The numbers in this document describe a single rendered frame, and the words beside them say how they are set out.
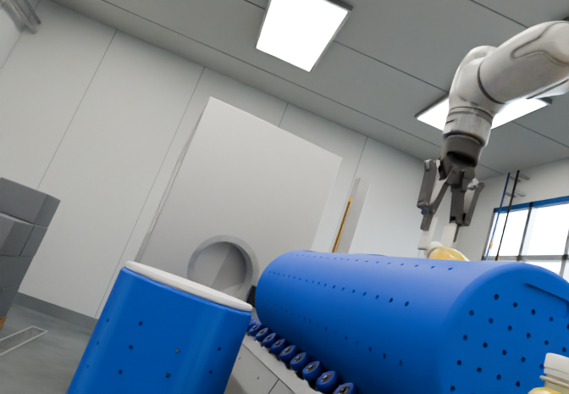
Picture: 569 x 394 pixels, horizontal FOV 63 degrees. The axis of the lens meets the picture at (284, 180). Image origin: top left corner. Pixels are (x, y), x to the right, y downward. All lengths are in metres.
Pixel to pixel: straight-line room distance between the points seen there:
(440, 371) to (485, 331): 0.08
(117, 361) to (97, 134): 5.13
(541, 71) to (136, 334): 0.82
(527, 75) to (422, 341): 0.49
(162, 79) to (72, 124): 1.19
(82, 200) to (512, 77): 5.29
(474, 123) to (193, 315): 0.64
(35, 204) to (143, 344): 3.38
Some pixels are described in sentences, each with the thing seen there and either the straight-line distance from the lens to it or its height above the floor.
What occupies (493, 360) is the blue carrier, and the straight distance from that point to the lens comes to 0.68.
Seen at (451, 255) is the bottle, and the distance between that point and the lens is 0.86.
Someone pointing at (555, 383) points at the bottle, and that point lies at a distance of 0.49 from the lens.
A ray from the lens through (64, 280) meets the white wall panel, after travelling 5.81.
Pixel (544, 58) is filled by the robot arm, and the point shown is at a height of 1.57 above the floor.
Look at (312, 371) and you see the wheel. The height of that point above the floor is 0.96.
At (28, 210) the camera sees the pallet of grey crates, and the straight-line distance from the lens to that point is 4.22.
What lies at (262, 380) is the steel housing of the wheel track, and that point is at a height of 0.88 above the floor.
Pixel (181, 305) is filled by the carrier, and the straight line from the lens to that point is 0.87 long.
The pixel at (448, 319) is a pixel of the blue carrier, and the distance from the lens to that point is 0.63.
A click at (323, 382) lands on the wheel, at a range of 0.92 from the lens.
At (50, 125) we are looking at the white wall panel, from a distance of 6.08.
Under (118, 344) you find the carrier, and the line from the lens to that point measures 0.91.
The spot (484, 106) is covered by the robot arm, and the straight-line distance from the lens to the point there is 1.00.
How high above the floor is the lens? 1.08
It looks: 13 degrees up
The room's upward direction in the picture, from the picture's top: 20 degrees clockwise
